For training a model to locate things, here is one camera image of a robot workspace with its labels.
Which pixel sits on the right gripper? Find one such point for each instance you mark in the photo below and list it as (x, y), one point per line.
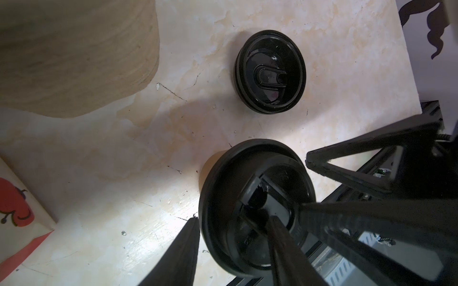
(415, 158)

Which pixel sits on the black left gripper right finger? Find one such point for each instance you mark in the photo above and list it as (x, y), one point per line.
(290, 267)

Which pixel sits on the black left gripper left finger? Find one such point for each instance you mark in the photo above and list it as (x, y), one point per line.
(177, 267)

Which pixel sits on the black plastic cup lid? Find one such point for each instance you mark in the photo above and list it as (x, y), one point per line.
(248, 184)

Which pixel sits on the red and white paper bag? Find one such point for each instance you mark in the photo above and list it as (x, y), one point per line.
(25, 224)

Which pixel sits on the white paper cup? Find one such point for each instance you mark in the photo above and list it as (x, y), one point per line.
(208, 166)

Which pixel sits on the brown pulp cup carrier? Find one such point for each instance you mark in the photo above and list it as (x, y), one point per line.
(65, 59)

